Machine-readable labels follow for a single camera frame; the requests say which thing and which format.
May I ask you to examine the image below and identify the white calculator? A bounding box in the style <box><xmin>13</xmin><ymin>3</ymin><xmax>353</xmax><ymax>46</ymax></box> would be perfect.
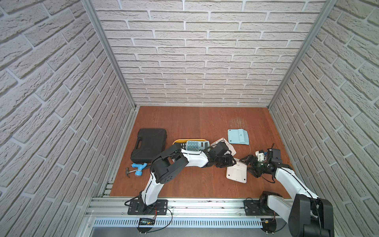
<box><xmin>226</xmin><ymin>159</ymin><xmax>247</xmax><ymax>183</ymax></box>
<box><xmin>211</xmin><ymin>138</ymin><xmax>236</xmax><ymax>156</ymax></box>

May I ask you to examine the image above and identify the white calculator front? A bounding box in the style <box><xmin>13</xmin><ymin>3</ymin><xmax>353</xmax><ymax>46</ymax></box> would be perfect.
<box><xmin>226</xmin><ymin>159</ymin><xmax>247</xmax><ymax>183</ymax></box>

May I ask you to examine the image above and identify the grey blue calculator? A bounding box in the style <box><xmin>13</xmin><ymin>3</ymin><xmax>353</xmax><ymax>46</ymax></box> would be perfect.
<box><xmin>186</xmin><ymin>141</ymin><xmax>210</xmax><ymax>151</ymax></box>

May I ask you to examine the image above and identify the yellow storage box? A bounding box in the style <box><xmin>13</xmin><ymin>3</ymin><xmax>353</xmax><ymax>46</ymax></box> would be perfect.
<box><xmin>173</xmin><ymin>139</ymin><xmax>208</xmax><ymax>144</ymax></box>

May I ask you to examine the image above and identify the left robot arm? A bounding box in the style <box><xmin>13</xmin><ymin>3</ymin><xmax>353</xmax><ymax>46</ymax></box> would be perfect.
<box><xmin>138</xmin><ymin>141</ymin><xmax>236</xmax><ymax>208</ymax></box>

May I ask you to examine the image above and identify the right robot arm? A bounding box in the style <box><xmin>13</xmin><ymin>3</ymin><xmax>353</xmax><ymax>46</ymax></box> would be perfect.
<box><xmin>241</xmin><ymin>155</ymin><xmax>335</xmax><ymax>237</ymax></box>

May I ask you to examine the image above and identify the right controller board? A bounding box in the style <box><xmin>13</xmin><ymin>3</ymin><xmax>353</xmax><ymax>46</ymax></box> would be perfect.
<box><xmin>261</xmin><ymin>219</ymin><xmax>277</xmax><ymax>234</ymax></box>

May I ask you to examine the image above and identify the controller board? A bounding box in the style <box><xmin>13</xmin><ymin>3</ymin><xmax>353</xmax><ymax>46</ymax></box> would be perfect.
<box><xmin>138</xmin><ymin>218</ymin><xmax>156</xmax><ymax>227</ymax></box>
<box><xmin>261</xmin><ymin>219</ymin><xmax>277</xmax><ymax>234</ymax></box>

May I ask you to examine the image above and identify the black tool case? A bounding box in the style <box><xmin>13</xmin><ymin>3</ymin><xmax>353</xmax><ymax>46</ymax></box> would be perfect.
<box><xmin>131</xmin><ymin>128</ymin><xmax>167</xmax><ymax>164</ymax></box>

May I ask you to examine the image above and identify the left controller board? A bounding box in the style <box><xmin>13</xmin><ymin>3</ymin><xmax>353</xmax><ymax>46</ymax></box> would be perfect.
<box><xmin>138</xmin><ymin>218</ymin><xmax>156</xmax><ymax>227</ymax></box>

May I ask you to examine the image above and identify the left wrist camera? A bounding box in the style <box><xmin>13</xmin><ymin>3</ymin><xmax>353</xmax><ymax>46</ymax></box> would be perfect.
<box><xmin>208</xmin><ymin>141</ymin><xmax>229</xmax><ymax>159</ymax></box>

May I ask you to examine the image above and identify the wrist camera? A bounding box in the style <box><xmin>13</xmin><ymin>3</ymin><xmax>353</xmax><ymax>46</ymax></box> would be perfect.
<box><xmin>208</xmin><ymin>141</ymin><xmax>229</xmax><ymax>159</ymax></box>
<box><xmin>255</xmin><ymin>148</ymin><xmax>282</xmax><ymax>164</ymax></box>

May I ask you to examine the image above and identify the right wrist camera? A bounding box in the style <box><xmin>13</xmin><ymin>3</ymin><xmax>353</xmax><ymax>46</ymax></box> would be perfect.
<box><xmin>255</xmin><ymin>148</ymin><xmax>282</xmax><ymax>164</ymax></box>

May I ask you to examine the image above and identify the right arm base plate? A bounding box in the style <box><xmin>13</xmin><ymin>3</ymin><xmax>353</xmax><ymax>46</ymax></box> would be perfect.
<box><xmin>243</xmin><ymin>199</ymin><xmax>274</xmax><ymax>216</ymax></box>

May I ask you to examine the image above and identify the small hammer blue handle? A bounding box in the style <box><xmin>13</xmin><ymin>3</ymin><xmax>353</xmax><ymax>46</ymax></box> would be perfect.
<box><xmin>125</xmin><ymin>163</ymin><xmax>149</xmax><ymax>178</ymax></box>

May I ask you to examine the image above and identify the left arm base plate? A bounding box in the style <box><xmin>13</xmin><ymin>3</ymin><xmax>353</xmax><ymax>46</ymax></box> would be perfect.
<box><xmin>126</xmin><ymin>199</ymin><xmax>168</xmax><ymax>216</ymax></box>

